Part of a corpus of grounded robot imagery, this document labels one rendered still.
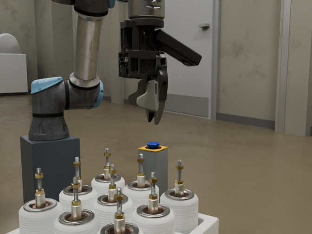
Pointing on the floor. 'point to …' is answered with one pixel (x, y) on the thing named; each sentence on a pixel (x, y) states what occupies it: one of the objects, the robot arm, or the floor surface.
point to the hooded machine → (12, 67)
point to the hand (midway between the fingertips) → (155, 116)
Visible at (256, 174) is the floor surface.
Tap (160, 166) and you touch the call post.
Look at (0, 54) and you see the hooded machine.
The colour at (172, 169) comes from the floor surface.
